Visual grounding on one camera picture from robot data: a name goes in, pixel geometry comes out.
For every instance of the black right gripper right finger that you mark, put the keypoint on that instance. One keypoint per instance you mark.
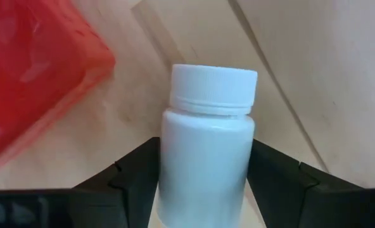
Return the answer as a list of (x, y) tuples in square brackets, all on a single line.
[(301, 202)]

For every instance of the red plastic mesh basket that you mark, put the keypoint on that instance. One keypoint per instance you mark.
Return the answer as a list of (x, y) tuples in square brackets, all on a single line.
[(32, 63)]

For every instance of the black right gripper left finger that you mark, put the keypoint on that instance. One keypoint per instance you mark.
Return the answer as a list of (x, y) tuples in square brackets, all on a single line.
[(118, 202)]

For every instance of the white plastic pill bottle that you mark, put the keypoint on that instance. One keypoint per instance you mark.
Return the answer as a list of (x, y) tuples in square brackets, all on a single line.
[(206, 158)]

